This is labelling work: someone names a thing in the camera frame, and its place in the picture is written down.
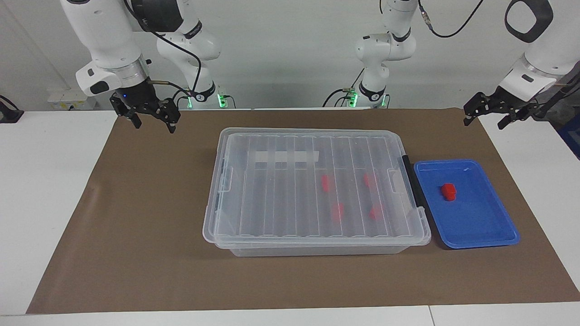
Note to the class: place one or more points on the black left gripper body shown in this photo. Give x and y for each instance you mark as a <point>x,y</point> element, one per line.
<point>504,99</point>

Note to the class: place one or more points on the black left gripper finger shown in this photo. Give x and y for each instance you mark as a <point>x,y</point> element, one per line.
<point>514,114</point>
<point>478,103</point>

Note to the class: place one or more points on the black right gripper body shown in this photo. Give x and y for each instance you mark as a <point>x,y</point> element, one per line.
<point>138,99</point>

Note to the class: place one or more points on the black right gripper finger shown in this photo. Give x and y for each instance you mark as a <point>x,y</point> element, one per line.
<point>129,115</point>
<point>171,113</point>

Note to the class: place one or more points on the red block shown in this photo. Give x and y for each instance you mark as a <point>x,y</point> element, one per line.
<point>369,180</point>
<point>337,211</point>
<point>448,192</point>
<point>375,211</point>
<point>325,182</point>

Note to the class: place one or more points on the clear ribbed plastic lid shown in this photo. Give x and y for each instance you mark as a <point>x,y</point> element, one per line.
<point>281,203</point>

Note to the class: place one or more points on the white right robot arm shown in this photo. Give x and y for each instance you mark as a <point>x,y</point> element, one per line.
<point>108,40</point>

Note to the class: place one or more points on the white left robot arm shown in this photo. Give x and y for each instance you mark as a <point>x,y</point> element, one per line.
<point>385,45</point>

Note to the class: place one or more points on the black box latch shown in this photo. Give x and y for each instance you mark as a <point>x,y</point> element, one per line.
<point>413,185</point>

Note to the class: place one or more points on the blue plastic tray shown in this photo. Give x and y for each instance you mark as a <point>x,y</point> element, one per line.
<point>471,222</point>

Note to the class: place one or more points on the clear plastic storage box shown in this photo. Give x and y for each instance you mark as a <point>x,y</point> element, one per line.
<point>317,251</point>

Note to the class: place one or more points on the black pole stand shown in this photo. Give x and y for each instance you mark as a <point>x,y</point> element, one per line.
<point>564,90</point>

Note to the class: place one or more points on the blue bin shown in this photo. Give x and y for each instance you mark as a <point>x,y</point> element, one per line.
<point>571,136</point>

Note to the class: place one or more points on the white power strip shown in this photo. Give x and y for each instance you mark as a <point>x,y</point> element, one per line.
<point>63,100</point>

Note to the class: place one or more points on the black clamp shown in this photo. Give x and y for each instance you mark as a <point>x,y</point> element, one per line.
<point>9,115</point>

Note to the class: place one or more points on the brown table mat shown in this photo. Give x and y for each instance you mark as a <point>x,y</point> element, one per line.
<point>136,271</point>

